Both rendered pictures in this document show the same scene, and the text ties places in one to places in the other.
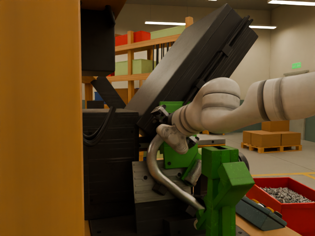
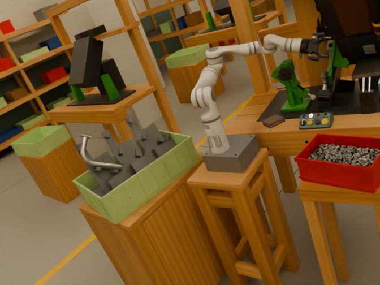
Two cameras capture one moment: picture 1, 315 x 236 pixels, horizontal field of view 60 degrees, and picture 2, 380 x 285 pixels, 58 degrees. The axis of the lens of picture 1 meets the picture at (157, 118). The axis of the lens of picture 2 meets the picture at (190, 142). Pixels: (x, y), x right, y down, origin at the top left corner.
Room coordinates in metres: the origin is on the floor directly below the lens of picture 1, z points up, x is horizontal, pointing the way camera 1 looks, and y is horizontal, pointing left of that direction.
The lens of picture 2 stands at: (1.79, -1.63, 1.72)
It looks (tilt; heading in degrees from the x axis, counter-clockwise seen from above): 24 degrees down; 148
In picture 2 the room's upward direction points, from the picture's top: 22 degrees counter-clockwise
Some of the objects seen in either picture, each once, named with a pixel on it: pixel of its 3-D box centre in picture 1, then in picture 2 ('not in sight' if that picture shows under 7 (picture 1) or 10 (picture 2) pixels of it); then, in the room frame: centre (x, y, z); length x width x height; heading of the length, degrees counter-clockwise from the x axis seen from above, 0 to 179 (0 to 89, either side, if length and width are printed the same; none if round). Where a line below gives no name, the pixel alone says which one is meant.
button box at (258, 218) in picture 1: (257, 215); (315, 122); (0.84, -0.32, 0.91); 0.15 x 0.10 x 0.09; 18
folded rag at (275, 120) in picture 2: not in sight; (273, 120); (0.60, -0.35, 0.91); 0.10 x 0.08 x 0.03; 69
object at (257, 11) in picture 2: not in sight; (255, 11); (-5.60, 6.85, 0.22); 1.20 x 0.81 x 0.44; 101
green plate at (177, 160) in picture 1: (175, 132); (341, 51); (0.88, -0.06, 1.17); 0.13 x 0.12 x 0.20; 18
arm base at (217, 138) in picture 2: not in sight; (216, 133); (0.55, -0.70, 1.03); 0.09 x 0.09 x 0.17; 17
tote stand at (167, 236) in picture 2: not in sight; (168, 228); (0.04, -0.94, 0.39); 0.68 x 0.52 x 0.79; 98
